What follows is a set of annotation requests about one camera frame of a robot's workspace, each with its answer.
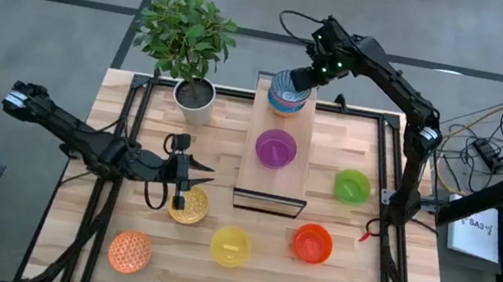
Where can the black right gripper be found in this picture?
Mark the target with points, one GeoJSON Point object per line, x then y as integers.
{"type": "Point", "coordinates": [312, 76]}

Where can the red plastic bowl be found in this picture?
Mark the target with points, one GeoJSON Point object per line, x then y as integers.
{"type": "Point", "coordinates": [312, 243]}

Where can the white paper sheet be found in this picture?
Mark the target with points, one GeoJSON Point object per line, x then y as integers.
{"type": "Point", "coordinates": [471, 236]}

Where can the black clamp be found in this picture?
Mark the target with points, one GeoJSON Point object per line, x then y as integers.
{"type": "Point", "coordinates": [340, 102]}

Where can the green leafy plant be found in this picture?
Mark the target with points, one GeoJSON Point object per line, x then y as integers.
{"type": "Point", "coordinates": [185, 29]}

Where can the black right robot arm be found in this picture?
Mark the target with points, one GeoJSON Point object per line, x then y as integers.
{"type": "Point", "coordinates": [392, 82]}

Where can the black power strip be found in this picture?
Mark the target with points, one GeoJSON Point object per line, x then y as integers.
{"type": "Point", "coordinates": [488, 154]}

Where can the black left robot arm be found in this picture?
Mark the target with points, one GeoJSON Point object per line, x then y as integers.
{"type": "Point", "coordinates": [79, 139]}

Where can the yellow patterned bowl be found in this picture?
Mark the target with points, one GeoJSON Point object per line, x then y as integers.
{"type": "Point", "coordinates": [195, 205]}

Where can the purple plastic bowl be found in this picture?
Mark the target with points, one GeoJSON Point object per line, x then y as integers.
{"type": "Point", "coordinates": [276, 149]}

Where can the orange patterned bowl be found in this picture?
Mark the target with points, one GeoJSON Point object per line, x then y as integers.
{"type": "Point", "coordinates": [129, 252]}

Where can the black aluminium rig frame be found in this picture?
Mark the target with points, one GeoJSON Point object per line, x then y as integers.
{"type": "Point", "coordinates": [229, 92]}

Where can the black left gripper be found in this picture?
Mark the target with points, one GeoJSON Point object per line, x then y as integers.
{"type": "Point", "coordinates": [174, 172]}

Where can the white plant pot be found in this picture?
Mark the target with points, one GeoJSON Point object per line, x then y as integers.
{"type": "Point", "coordinates": [193, 101]}

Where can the plain teal bowl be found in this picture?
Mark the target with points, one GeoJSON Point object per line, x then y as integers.
{"type": "Point", "coordinates": [284, 110]}

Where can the plain yellow plastic bowl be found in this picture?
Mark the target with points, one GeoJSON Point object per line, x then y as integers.
{"type": "Point", "coordinates": [230, 246]}

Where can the blue patterned bowl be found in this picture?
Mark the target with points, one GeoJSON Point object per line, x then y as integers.
{"type": "Point", "coordinates": [281, 85]}

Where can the green plastic bowl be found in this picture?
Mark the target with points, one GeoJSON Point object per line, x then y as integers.
{"type": "Point", "coordinates": [352, 187]}

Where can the wooden shelf with black frame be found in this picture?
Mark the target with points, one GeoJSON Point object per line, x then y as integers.
{"type": "Point", "coordinates": [271, 184]}

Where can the small red tag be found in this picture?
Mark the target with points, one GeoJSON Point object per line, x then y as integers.
{"type": "Point", "coordinates": [364, 237]}

